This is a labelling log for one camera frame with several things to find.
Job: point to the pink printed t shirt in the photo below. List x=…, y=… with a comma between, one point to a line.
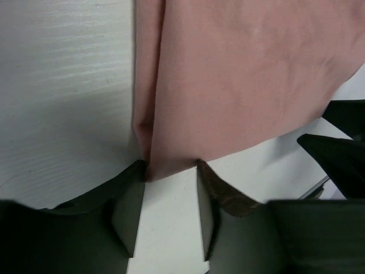
x=213, y=78

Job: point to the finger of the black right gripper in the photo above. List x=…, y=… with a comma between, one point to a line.
x=348, y=116
x=341, y=159

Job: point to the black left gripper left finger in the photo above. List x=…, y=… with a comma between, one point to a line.
x=93, y=233

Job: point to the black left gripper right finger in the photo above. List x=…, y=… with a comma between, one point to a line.
x=242, y=235

